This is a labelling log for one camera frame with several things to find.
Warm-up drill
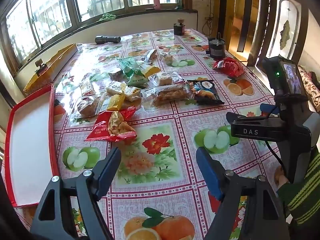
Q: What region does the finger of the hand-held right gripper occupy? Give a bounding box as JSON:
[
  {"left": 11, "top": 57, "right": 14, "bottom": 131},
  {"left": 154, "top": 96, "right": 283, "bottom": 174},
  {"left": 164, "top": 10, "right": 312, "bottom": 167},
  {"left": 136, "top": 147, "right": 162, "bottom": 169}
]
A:
[
  {"left": 226, "top": 111, "right": 272, "bottom": 125},
  {"left": 259, "top": 103, "right": 280, "bottom": 117}
]

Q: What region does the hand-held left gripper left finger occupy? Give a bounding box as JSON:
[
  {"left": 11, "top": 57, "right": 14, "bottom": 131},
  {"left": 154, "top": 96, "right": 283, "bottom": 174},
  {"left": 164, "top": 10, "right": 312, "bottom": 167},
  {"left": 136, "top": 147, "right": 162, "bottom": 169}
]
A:
[{"left": 29, "top": 146, "right": 122, "bottom": 240}]

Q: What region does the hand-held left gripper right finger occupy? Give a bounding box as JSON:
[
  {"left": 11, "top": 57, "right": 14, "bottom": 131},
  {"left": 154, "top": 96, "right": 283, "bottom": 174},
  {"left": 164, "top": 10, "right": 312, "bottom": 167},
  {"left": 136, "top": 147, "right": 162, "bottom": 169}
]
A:
[{"left": 196, "top": 146, "right": 288, "bottom": 240}]

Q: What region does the red corn snack packet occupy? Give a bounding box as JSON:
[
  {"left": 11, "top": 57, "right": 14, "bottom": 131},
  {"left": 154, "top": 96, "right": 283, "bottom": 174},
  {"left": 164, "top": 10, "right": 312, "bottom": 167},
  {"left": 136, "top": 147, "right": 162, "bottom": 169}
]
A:
[{"left": 84, "top": 106, "right": 137, "bottom": 143}]

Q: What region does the dark blue snack packet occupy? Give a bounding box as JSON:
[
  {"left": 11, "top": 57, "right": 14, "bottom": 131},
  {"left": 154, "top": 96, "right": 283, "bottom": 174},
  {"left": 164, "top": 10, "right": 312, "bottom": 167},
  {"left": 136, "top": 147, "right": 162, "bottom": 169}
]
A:
[{"left": 187, "top": 79, "right": 225, "bottom": 105}]

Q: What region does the red crinkled snack packet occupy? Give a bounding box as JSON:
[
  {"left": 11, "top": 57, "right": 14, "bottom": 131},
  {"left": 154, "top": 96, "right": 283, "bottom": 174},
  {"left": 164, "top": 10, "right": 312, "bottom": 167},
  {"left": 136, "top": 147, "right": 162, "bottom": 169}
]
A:
[{"left": 212, "top": 57, "right": 246, "bottom": 77}]

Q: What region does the round pancake clear packet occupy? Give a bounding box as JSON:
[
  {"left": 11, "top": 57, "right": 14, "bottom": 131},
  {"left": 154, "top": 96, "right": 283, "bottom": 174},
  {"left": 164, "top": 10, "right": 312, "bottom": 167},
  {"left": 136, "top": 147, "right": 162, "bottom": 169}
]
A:
[{"left": 72, "top": 94, "right": 105, "bottom": 120}]

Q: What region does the red tray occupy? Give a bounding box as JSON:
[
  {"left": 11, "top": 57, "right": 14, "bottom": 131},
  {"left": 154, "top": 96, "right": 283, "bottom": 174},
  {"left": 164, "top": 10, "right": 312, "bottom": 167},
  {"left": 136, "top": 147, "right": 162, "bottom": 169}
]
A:
[{"left": 4, "top": 84, "right": 60, "bottom": 208}]

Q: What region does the nut cake clear packet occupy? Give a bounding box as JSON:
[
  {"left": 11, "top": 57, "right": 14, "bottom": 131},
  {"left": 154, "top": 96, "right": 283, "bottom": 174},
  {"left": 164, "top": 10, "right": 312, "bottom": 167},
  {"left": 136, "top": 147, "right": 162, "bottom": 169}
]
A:
[{"left": 150, "top": 70, "right": 185, "bottom": 87}]

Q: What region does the person's right forearm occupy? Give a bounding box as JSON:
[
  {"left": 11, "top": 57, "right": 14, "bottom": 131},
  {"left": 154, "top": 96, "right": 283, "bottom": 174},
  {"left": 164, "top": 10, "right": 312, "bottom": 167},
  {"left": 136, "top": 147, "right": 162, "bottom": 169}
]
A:
[{"left": 276, "top": 146, "right": 320, "bottom": 240}]

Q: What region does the person's right hand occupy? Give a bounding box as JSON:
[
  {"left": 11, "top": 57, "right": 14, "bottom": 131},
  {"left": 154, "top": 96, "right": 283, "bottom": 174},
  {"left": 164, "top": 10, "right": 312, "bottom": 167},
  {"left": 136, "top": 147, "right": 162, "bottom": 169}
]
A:
[{"left": 274, "top": 166, "right": 289, "bottom": 193}]

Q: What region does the floral sofa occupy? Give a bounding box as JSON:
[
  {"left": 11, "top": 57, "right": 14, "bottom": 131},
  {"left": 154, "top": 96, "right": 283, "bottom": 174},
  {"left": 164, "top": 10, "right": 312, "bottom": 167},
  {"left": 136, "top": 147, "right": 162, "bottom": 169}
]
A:
[{"left": 297, "top": 65, "right": 320, "bottom": 110}]

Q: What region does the fruit and flower tablecloth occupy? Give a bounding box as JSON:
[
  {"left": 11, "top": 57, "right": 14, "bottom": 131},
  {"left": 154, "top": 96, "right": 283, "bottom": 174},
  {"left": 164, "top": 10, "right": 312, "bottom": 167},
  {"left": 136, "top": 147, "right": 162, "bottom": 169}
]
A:
[{"left": 15, "top": 29, "right": 285, "bottom": 240}]

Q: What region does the black cylindrical motor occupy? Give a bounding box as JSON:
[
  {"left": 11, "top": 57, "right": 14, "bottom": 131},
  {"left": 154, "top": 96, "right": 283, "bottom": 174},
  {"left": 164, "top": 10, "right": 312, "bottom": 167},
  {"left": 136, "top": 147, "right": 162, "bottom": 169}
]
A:
[{"left": 207, "top": 33, "right": 227, "bottom": 59}]

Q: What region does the white rice cake packet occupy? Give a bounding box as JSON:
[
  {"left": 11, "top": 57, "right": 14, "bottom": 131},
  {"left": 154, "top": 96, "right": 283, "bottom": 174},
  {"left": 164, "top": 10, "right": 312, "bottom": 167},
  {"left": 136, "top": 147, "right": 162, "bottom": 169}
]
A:
[
  {"left": 105, "top": 80, "right": 127, "bottom": 95},
  {"left": 124, "top": 86, "right": 143, "bottom": 103}
]

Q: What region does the small clear biscuit packet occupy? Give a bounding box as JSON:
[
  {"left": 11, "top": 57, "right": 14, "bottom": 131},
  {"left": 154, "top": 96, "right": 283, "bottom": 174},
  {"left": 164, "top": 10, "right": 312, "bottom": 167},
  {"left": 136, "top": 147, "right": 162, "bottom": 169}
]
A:
[{"left": 160, "top": 52, "right": 175, "bottom": 65}]

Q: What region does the wooden door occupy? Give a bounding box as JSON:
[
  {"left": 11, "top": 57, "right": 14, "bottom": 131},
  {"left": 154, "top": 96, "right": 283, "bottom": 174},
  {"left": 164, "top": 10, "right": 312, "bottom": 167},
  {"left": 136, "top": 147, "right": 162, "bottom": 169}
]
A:
[{"left": 226, "top": 0, "right": 263, "bottom": 53}]

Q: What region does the brown cake packet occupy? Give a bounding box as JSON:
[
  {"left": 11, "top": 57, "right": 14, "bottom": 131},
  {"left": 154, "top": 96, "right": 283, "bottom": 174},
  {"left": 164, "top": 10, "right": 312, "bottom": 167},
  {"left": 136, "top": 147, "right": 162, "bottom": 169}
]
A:
[{"left": 108, "top": 67, "right": 125, "bottom": 82}]

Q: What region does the yellow and white snack packet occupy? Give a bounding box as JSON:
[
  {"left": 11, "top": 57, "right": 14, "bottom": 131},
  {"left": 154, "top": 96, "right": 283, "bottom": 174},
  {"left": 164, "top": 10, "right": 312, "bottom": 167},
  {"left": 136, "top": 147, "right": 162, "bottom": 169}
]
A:
[{"left": 140, "top": 64, "right": 162, "bottom": 78}]

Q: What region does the black motor with cork top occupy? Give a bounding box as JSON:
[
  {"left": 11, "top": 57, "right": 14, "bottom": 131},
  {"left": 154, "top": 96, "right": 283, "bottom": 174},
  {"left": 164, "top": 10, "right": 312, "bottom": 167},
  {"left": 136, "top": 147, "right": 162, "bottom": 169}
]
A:
[{"left": 173, "top": 18, "right": 185, "bottom": 36}]

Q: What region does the silver snack packet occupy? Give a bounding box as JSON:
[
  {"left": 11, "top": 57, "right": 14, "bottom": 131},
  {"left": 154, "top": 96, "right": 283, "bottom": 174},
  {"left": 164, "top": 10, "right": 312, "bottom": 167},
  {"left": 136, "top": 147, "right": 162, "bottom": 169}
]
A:
[{"left": 142, "top": 49, "right": 158, "bottom": 63}]

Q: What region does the small black motor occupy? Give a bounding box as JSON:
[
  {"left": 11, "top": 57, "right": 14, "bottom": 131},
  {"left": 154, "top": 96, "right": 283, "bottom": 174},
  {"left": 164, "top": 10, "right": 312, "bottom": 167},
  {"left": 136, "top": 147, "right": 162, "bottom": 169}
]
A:
[{"left": 35, "top": 58, "right": 48, "bottom": 77}]

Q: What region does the yellow cardboard box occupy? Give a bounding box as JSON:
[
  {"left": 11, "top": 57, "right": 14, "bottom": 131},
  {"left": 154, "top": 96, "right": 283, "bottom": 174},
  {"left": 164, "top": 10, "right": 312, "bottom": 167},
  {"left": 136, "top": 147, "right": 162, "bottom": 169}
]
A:
[{"left": 23, "top": 43, "right": 78, "bottom": 95}]

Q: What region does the black flashlight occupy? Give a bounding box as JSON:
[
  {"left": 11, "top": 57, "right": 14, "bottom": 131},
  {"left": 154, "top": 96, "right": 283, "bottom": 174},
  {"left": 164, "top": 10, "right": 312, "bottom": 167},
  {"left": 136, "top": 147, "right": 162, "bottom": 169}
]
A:
[{"left": 95, "top": 35, "right": 121, "bottom": 44}]

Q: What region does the green cloth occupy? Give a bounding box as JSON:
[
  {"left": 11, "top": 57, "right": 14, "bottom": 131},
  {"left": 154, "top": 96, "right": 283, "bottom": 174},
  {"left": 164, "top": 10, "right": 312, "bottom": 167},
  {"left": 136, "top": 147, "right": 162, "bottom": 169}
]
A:
[{"left": 97, "top": 12, "right": 117, "bottom": 22}]

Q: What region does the barred window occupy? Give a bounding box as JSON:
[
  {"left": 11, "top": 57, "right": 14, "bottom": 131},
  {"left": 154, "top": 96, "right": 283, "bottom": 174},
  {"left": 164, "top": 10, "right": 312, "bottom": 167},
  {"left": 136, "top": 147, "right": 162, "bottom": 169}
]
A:
[{"left": 0, "top": 0, "right": 185, "bottom": 63}]

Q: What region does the black cable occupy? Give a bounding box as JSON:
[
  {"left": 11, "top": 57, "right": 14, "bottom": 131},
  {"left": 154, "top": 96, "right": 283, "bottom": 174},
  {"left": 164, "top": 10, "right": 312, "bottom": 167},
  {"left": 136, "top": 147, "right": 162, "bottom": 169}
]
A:
[{"left": 265, "top": 141, "right": 287, "bottom": 170}]

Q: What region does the hanging wall ornament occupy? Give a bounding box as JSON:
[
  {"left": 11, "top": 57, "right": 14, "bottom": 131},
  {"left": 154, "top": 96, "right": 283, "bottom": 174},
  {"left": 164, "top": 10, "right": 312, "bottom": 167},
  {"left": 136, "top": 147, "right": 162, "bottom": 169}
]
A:
[{"left": 279, "top": 20, "right": 291, "bottom": 50}]

